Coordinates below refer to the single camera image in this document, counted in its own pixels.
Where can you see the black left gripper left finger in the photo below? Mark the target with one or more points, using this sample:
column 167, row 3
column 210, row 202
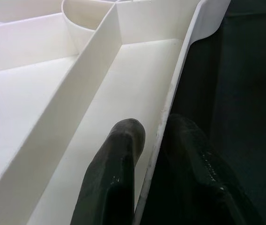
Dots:
column 114, row 175

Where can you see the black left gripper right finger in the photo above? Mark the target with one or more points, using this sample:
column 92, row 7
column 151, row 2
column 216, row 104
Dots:
column 189, row 175

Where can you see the white plastic table top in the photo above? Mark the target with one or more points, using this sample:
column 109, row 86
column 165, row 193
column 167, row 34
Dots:
column 30, row 117

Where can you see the black table cloth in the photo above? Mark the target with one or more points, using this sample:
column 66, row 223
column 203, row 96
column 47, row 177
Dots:
column 252, row 93

